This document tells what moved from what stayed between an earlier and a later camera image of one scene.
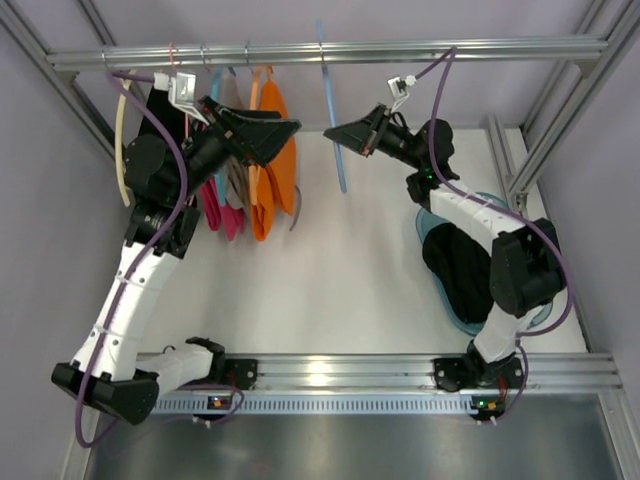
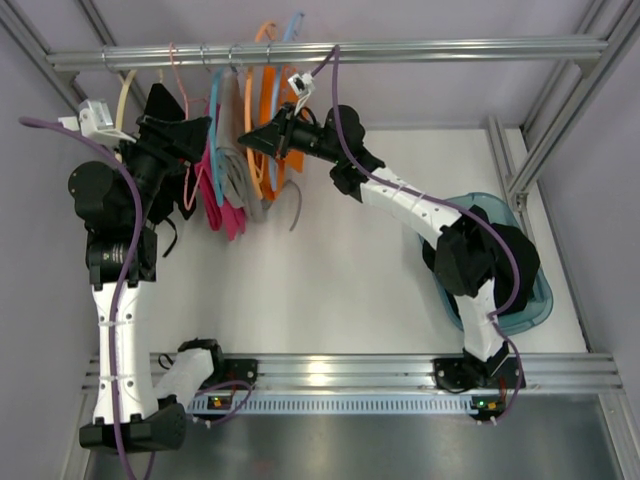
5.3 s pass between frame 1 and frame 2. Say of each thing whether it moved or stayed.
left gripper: moved
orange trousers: moved
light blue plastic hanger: moved
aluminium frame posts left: stayed
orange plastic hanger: moved
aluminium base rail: stayed
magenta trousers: stayed
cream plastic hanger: stayed
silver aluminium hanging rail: stayed
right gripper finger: moved
